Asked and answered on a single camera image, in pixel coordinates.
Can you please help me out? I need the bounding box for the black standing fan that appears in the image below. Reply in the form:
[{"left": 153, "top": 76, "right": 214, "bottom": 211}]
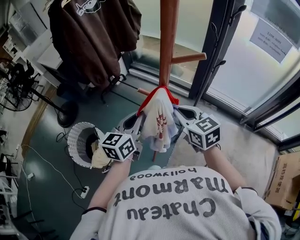
[{"left": 0, "top": 57, "right": 79, "bottom": 128}]

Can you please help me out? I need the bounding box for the person's cream lettered shirt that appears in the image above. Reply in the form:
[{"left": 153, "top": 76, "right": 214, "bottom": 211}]
[{"left": 82, "top": 164, "right": 283, "bottom": 240}]

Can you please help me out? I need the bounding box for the black power cable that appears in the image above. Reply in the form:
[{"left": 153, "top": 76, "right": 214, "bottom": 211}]
[{"left": 71, "top": 161, "right": 91, "bottom": 211}]

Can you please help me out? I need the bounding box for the beige floor mat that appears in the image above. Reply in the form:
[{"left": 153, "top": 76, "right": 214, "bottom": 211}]
[{"left": 167, "top": 121, "right": 279, "bottom": 202}]

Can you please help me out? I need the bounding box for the wooden coat rack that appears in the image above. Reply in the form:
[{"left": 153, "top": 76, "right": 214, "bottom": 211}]
[{"left": 137, "top": 0, "right": 207, "bottom": 163}]

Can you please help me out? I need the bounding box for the brown cardboard box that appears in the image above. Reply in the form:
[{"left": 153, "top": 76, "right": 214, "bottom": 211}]
[{"left": 263, "top": 151, "right": 300, "bottom": 211}]

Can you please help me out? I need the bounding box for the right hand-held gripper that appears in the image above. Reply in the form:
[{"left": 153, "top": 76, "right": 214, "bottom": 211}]
[{"left": 173, "top": 105, "right": 222, "bottom": 153}]

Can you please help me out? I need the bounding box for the white paper door notice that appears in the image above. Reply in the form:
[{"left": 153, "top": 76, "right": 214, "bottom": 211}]
[{"left": 249, "top": 18, "right": 294, "bottom": 64}]

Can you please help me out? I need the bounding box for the black grey chair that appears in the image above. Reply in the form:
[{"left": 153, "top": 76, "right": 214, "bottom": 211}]
[{"left": 0, "top": 152, "right": 57, "bottom": 240}]

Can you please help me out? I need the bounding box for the person's left forearm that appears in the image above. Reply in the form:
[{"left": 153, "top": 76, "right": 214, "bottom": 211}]
[{"left": 88, "top": 159, "right": 132, "bottom": 213}]

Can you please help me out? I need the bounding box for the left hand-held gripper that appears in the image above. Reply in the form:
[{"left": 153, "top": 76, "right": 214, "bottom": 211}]
[{"left": 101, "top": 112, "right": 144, "bottom": 163}]

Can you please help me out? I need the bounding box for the white garment with red trim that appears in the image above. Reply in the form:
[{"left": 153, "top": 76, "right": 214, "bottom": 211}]
[{"left": 136, "top": 85, "right": 180, "bottom": 153}]

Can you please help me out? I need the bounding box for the white woven laundry basket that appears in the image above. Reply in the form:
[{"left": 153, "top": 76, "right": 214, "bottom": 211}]
[{"left": 67, "top": 121, "right": 111, "bottom": 168}]

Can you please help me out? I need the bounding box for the person's right forearm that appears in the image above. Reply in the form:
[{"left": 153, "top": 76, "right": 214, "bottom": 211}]
[{"left": 202, "top": 145, "right": 247, "bottom": 192}]

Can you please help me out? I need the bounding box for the white cabinet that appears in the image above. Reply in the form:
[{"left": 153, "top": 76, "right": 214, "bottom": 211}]
[{"left": 23, "top": 30, "right": 63, "bottom": 78}]

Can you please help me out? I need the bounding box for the brown printed hoodie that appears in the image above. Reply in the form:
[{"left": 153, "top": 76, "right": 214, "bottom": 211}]
[{"left": 48, "top": 0, "right": 143, "bottom": 89}]

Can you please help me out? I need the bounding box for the white power cable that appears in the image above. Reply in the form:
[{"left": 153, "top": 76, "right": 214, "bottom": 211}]
[{"left": 21, "top": 144, "right": 85, "bottom": 191}]

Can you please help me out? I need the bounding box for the cream beige garment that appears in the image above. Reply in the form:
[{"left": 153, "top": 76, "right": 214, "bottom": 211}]
[{"left": 90, "top": 140, "right": 112, "bottom": 169}]

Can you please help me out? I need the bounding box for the black metal coat stand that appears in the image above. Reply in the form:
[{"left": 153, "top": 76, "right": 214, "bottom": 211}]
[{"left": 193, "top": 3, "right": 248, "bottom": 106}]

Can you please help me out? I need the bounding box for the black garment rack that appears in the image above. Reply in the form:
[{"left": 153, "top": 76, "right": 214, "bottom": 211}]
[{"left": 100, "top": 74, "right": 128, "bottom": 104}]

